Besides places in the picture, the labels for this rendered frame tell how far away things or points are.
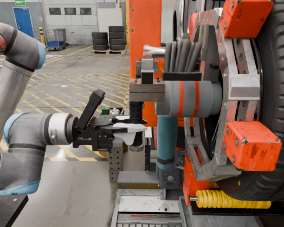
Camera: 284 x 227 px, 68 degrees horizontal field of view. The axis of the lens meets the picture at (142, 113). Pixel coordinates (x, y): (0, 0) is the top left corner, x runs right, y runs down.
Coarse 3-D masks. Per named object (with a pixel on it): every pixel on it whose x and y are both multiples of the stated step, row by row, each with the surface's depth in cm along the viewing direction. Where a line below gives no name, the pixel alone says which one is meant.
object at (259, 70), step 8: (232, 40) 69; (256, 40) 51; (256, 48) 50; (256, 56) 50; (256, 64) 90; (208, 120) 95; (216, 120) 95; (256, 120) 54; (208, 128) 93; (216, 128) 84; (208, 136) 90; (216, 136) 84; (208, 144) 88
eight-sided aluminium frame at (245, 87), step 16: (208, 16) 60; (192, 32) 81; (224, 48) 48; (240, 48) 49; (224, 64) 48; (240, 64) 49; (224, 80) 47; (240, 80) 44; (256, 80) 44; (224, 96) 47; (240, 96) 44; (256, 96) 44; (224, 112) 47; (240, 112) 49; (224, 128) 47; (192, 144) 89; (192, 160) 79; (208, 160) 78; (224, 160) 51; (208, 176) 59; (224, 176) 58
